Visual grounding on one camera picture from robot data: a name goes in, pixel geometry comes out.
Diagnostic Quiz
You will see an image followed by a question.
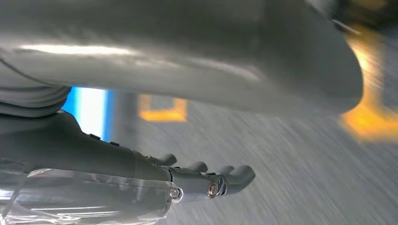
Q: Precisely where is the yellow floor tape square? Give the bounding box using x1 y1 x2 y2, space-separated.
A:
138 94 188 123
339 24 398 144

